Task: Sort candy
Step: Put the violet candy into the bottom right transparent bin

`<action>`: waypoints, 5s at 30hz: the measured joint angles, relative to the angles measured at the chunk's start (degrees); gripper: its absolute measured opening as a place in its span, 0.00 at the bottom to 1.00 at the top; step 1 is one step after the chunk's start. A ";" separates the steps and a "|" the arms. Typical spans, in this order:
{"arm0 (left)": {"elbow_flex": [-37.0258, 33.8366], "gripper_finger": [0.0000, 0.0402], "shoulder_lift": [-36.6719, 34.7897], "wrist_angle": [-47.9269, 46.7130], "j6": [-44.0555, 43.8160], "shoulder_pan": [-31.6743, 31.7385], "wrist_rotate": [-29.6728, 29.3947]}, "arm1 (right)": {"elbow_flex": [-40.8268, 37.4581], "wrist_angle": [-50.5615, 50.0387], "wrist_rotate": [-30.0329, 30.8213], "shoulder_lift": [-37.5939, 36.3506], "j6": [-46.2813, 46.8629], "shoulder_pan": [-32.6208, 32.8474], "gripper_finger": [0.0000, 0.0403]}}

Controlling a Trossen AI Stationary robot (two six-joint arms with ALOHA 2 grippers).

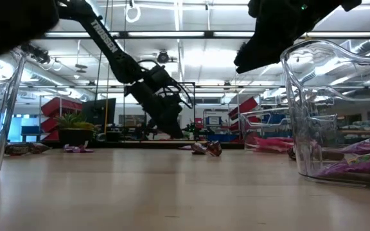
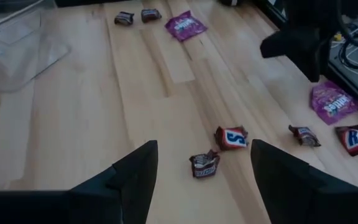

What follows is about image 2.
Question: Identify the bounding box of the purple Skittles pack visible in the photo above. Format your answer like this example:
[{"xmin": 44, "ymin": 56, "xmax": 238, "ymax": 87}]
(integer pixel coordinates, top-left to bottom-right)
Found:
[
  {"xmin": 164, "ymin": 10, "xmax": 208, "ymax": 43},
  {"xmin": 309, "ymin": 80, "xmax": 358, "ymax": 126}
]

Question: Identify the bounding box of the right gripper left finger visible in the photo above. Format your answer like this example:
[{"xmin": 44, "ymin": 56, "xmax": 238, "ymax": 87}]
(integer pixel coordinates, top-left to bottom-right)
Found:
[{"xmin": 0, "ymin": 140, "xmax": 158, "ymax": 224}]

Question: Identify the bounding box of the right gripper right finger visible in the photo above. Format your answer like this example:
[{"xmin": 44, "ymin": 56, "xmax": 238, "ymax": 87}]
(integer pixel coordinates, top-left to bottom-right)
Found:
[{"xmin": 250, "ymin": 139, "xmax": 358, "ymax": 224}]

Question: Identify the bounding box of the small brown chocolate bar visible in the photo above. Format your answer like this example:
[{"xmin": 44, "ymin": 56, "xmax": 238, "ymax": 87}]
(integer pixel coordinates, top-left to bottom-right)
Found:
[
  {"xmin": 188, "ymin": 149, "xmax": 221, "ymax": 179},
  {"xmin": 113, "ymin": 11, "xmax": 135, "ymax": 26},
  {"xmin": 334, "ymin": 123, "xmax": 358, "ymax": 157},
  {"xmin": 213, "ymin": 125, "xmax": 250, "ymax": 152},
  {"xmin": 140, "ymin": 8, "xmax": 163, "ymax": 24},
  {"xmin": 288, "ymin": 124, "xmax": 322, "ymax": 147}
]

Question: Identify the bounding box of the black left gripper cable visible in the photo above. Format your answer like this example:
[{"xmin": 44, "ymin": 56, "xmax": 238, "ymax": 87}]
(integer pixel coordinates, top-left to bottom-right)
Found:
[{"xmin": 336, "ymin": 0, "xmax": 356, "ymax": 43}]

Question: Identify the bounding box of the clear plastic bin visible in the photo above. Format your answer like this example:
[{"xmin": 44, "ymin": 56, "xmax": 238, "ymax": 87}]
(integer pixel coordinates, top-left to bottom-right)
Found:
[{"xmin": 0, "ymin": 0, "xmax": 71, "ymax": 93}]

